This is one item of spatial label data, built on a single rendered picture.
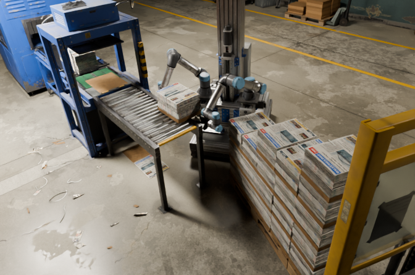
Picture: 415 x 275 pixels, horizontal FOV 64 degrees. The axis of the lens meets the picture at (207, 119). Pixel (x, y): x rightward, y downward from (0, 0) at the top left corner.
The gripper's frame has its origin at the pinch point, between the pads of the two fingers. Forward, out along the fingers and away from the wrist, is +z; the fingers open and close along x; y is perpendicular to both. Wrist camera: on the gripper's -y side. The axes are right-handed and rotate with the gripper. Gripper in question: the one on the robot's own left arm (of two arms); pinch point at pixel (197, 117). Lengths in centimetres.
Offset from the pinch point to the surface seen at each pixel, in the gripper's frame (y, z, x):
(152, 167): -78, 49, 36
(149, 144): 2, -8, 62
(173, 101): 25.0, 6.1, 22.9
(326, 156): 51, -155, 19
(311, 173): 37, -150, 25
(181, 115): 11.3, -0.8, 19.8
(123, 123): 2, 41, 62
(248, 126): 5, -54, -20
